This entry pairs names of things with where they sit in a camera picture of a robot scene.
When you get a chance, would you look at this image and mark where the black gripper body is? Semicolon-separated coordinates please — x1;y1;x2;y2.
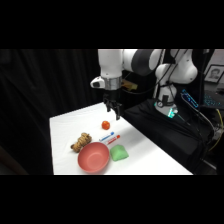
102;89;123;112

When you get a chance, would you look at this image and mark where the red ball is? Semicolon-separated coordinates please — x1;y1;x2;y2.
101;120;111;131

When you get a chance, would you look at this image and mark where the pink bowl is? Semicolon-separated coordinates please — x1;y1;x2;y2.
77;141;111;174

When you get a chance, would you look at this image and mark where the blue marker pen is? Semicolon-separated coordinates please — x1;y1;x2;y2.
98;131;115;142

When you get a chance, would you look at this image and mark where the red marker pen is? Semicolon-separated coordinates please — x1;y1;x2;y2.
104;134;121;146

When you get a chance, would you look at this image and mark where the green sponge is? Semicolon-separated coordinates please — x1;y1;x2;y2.
109;144;130;162

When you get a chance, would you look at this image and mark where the brown plush toy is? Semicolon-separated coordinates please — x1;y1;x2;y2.
69;132;93;154

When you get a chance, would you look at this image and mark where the black robot stand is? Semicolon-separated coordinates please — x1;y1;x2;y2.
123;98;216;176

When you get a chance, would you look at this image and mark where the black curtain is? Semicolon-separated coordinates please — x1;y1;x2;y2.
0;49;158;176

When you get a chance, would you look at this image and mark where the framed picture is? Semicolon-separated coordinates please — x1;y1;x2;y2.
203;64;224;84

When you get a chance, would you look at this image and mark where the yellow cable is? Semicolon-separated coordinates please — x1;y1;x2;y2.
208;108;224;153

